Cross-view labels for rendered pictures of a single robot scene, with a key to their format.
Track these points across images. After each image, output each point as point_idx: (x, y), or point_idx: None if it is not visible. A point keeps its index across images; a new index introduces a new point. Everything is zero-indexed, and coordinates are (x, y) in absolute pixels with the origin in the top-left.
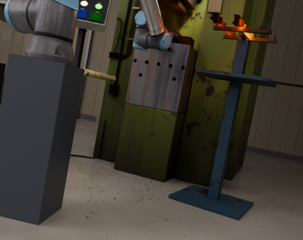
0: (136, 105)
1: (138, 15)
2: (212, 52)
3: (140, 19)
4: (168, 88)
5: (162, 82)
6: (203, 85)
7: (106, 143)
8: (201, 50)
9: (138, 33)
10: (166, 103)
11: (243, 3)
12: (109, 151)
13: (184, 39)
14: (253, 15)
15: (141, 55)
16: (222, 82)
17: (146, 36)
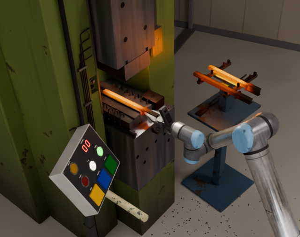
0: (147, 184)
1: (198, 141)
2: (160, 86)
3: (199, 143)
4: (166, 149)
5: (161, 149)
6: None
7: (101, 227)
8: (152, 90)
9: (197, 153)
10: (166, 159)
11: (173, 29)
12: (105, 229)
13: (160, 102)
14: None
15: (141, 148)
16: (170, 101)
17: (206, 150)
